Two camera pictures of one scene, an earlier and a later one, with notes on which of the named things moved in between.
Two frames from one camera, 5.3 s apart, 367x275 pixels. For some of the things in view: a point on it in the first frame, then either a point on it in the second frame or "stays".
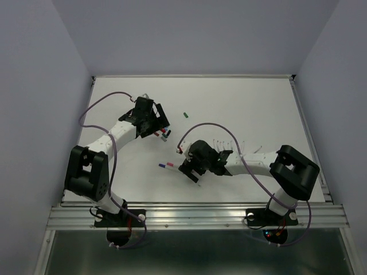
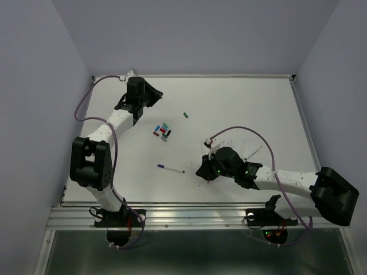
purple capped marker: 168,167 stays
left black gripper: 160,122 → 156,94
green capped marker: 261,146 stays
